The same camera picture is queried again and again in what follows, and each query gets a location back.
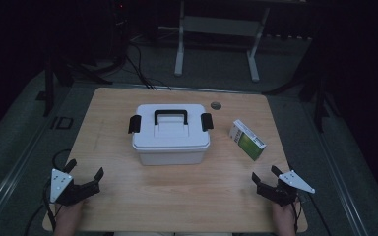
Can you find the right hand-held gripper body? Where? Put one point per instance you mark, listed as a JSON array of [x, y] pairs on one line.
[[280, 193]]

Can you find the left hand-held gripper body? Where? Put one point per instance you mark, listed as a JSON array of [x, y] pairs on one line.
[[66, 191]]

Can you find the green and white medicine box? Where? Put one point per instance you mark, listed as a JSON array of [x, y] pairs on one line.
[[247, 141]]

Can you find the white plastic storage box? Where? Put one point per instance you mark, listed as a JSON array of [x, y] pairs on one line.
[[170, 156]]

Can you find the person's left hand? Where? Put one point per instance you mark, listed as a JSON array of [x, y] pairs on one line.
[[69, 211]]

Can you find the grey round table grommet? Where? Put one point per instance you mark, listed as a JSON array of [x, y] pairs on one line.
[[216, 106]]

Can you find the black stand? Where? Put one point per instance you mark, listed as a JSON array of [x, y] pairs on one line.
[[59, 75], [315, 91]]

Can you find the black rectangular floor bracket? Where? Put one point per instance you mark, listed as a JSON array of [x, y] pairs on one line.
[[62, 123]]

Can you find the white metal stand frame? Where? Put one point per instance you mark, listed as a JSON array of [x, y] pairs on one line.
[[221, 26]]

